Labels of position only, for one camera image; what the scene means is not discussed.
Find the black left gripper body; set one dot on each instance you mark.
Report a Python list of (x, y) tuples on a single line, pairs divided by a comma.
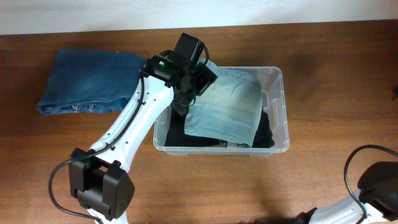
[(181, 101)]

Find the light blue jeans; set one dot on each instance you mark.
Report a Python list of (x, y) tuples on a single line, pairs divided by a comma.
[(229, 109)]

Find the large black garment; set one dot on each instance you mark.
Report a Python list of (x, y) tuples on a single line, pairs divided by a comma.
[(176, 136)]

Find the dark blue jeans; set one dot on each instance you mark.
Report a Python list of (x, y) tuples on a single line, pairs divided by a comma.
[(90, 81)]

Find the small black garment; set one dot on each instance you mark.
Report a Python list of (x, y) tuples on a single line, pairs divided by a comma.
[(263, 137)]

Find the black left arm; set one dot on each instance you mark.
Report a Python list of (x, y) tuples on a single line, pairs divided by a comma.
[(99, 176)]

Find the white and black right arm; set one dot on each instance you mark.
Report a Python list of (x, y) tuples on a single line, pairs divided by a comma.
[(377, 192)]

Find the clear plastic storage bin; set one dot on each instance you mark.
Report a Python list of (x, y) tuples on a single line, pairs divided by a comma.
[(273, 96)]

